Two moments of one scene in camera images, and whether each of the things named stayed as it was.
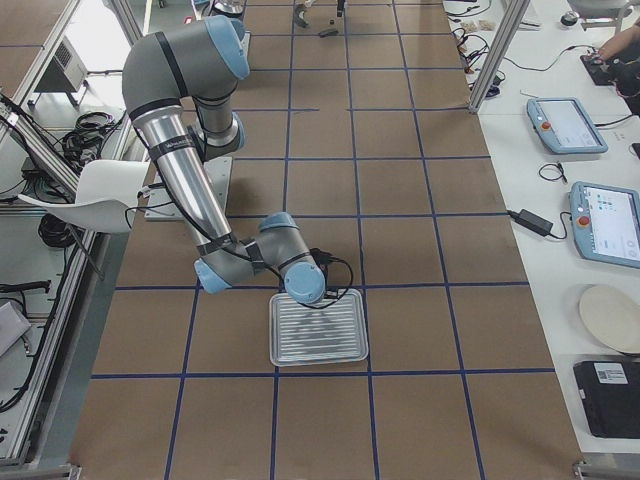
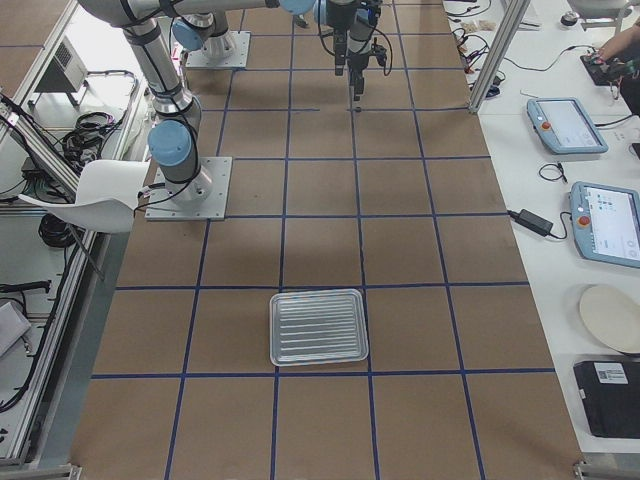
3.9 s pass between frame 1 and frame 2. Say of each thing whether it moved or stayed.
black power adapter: stayed
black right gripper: moved
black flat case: stayed
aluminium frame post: stayed
